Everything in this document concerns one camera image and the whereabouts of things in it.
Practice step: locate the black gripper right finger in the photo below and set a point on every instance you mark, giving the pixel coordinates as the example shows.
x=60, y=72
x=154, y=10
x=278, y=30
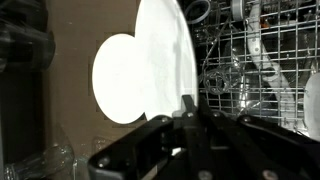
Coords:
x=266, y=150

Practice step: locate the grey cup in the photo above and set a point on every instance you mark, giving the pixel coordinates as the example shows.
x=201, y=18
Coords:
x=198, y=13

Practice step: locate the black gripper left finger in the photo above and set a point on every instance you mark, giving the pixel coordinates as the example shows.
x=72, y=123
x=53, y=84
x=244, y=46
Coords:
x=150, y=150

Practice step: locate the black coffee maker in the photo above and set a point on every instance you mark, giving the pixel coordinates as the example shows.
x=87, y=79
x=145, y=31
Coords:
x=23, y=43

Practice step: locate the clear glass bottle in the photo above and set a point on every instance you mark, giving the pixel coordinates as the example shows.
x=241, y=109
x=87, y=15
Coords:
x=40, y=163

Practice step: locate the white round lid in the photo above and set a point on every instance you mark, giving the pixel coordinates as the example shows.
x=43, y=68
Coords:
x=238, y=9

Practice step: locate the white dinner plate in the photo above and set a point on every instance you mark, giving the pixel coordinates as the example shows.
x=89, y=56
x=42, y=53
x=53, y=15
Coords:
x=314, y=106
x=166, y=50
x=113, y=80

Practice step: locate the clear drinking glass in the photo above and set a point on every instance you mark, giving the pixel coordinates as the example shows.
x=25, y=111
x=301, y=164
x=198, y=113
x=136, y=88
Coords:
x=216, y=81

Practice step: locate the white plastic dishwasher piece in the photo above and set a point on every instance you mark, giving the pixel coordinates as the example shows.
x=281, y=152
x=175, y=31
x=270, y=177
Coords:
x=256, y=43

